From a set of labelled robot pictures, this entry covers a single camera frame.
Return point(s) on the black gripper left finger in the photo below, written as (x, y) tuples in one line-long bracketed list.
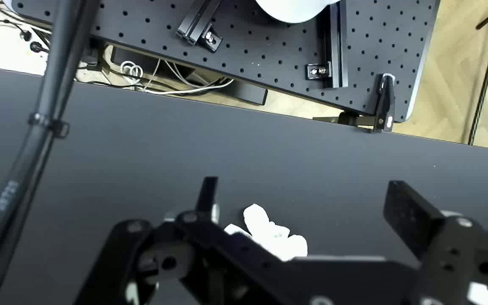
[(207, 197)]

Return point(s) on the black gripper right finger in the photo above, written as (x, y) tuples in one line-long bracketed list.
[(416, 218)]

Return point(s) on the white cloth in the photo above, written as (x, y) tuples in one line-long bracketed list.
[(270, 235)]

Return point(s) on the black table clamp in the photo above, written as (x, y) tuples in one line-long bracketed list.
[(387, 99)]

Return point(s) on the black perforated breadboard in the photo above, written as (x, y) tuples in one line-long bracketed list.
[(267, 52)]

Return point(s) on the black aluminium rail with bracket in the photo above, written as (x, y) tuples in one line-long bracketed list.
[(199, 19), (338, 45)]

